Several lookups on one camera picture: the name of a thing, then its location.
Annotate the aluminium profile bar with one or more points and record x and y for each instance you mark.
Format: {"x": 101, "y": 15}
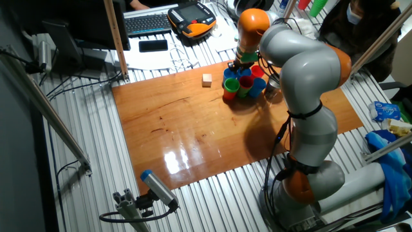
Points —
{"x": 386, "y": 148}

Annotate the green plastic cup stack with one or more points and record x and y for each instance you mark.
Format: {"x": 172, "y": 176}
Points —
{"x": 318, "y": 7}

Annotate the black smartphone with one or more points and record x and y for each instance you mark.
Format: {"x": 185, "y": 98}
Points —
{"x": 153, "y": 45}

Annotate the red plastic cup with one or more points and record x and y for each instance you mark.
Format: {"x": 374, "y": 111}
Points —
{"x": 258, "y": 71}
{"x": 246, "y": 83}
{"x": 228, "y": 95}
{"x": 304, "y": 4}

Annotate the wooden work board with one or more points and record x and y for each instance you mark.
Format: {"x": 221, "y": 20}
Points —
{"x": 193, "y": 135}

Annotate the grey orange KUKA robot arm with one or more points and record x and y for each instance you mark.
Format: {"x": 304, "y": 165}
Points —
{"x": 305, "y": 71}

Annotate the wooden frame post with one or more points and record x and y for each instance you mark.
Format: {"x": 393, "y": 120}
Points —
{"x": 116, "y": 38}

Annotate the orange black teach pendant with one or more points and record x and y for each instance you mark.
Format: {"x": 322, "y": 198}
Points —
{"x": 193, "y": 14}

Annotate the aluminium camera mount profile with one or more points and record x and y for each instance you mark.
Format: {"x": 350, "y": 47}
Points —
{"x": 128, "y": 209}

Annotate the yellow snack bag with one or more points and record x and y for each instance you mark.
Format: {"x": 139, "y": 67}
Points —
{"x": 399, "y": 127}

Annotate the grey monitor stand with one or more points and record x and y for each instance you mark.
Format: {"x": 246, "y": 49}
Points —
{"x": 61, "y": 38}

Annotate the black computer keyboard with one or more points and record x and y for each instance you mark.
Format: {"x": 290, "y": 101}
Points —
{"x": 146, "y": 24}

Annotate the stainless steel cup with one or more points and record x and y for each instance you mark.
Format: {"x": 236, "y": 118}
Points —
{"x": 271, "y": 91}

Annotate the blue plastic cup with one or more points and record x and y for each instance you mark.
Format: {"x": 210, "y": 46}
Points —
{"x": 257, "y": 88}
{"x": 245, "y": 72}
{"x": 228, "y": 74}

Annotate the white tissue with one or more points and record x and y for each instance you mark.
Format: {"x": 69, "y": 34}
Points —
{"x": 304, "y": 27}

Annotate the operator bare hand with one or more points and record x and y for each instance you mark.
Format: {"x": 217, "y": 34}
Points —
{"x": 138, "y": 4}

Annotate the white tube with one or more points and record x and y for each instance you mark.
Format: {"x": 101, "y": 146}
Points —
{"x": 354, "y": 187}

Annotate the small wooden cube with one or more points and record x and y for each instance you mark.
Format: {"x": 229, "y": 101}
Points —
{"x": 207, "y": 80}

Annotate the white paper sheet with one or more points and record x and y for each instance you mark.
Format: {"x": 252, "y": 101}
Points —
{"x": 225, "y": 38}
{"x": 151, "y": 61}

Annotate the person in dark jacket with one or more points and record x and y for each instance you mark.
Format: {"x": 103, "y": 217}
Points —
{"x": 370, "y": 42}

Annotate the dark computer monitor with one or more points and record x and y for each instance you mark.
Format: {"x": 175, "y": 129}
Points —
{"x": 80, "y": 19}

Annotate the aluminium frame beam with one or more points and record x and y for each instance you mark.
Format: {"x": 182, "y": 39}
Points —
{"x": 48, "y": 112}
{"x": 380, "y": 40}

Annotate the blue plastic bag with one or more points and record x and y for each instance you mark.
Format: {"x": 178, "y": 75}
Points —
{"x": 386, "y": 111}

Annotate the black round spool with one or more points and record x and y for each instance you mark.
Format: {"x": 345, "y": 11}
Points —
{"x": 254, "y": 4}

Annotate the blue cloth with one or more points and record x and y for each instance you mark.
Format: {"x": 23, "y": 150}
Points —
{"x": 392, "y": 174}

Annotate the clear bottle blue cap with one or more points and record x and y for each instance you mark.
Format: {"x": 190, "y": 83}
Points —
{"x": 283, "y": 4}

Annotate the silver cylindrical camera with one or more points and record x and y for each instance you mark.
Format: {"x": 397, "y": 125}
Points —
{"x": 45, "y": 54}

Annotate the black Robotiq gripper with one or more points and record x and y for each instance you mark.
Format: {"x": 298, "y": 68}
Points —
{"x": 243, "y": 64}

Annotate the silver camera blue cap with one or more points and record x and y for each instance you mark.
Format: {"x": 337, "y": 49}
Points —
{"x": 159, "y": 188}

